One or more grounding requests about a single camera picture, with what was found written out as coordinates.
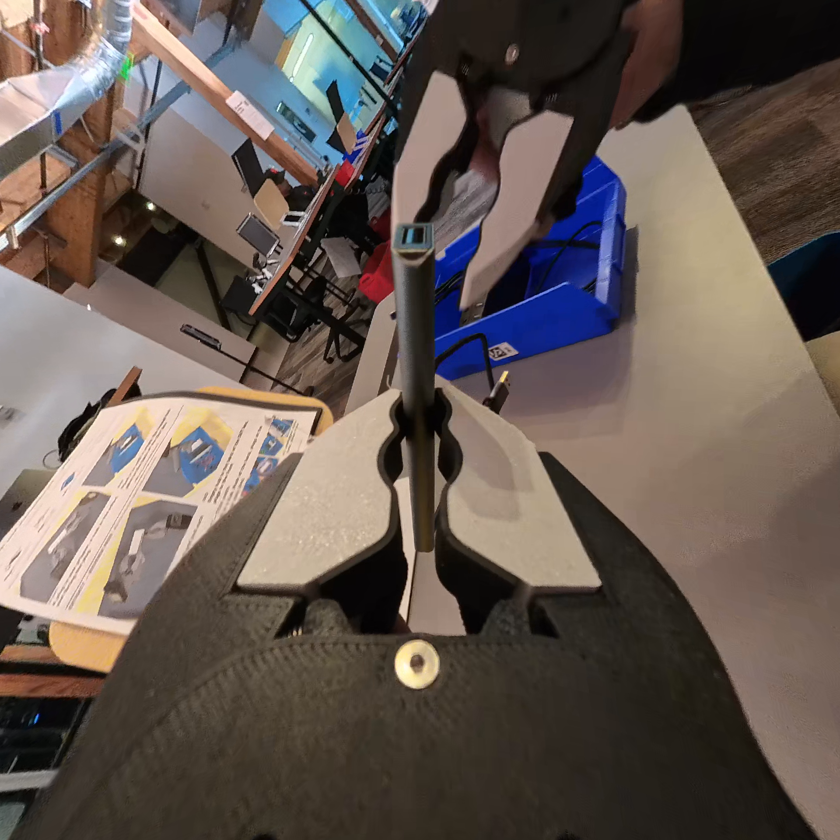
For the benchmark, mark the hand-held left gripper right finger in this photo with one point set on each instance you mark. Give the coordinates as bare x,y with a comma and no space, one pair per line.
518,512

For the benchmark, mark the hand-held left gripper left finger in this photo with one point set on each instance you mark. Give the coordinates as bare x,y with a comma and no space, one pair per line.
328,499

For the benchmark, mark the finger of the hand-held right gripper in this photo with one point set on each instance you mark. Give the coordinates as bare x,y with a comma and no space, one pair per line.
525,197
426,138

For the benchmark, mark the blue plastic bin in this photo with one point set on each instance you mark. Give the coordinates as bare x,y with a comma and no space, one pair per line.
525,321

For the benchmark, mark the dark grey usb hub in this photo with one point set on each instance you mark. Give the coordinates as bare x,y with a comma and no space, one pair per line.
417,394

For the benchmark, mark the person's right forearm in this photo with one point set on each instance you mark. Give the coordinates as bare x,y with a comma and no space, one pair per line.
754,39

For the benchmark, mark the person's right hand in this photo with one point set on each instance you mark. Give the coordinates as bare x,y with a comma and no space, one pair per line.
656,52

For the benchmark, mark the red plastic bin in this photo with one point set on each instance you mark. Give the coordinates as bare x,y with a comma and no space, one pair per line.
375,275

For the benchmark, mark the beige chair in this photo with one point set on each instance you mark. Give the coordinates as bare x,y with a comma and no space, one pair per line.
270,203

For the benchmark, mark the long wooden desk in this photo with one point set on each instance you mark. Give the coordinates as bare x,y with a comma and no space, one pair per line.
295,249

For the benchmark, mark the printed instruction sheet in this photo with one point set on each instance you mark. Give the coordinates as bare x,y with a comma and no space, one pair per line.
151,499

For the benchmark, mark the black monitor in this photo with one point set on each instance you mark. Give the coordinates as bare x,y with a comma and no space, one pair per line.
246,164

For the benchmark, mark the black office chair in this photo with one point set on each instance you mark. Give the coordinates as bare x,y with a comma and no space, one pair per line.
295,308

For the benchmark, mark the small tilted monitor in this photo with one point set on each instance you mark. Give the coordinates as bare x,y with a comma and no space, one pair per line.
256,233

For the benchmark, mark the black flat device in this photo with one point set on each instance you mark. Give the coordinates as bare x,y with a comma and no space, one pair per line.
200,336

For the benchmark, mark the wooden ceiling beam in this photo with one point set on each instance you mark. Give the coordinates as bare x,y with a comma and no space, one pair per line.
197,72

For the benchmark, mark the yellow wooden stool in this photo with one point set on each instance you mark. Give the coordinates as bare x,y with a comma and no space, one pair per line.
85,646

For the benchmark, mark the beige cloth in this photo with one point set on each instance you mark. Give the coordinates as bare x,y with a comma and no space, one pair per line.
827,374

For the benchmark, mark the silver air duct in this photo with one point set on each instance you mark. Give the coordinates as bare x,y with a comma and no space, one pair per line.
52,98

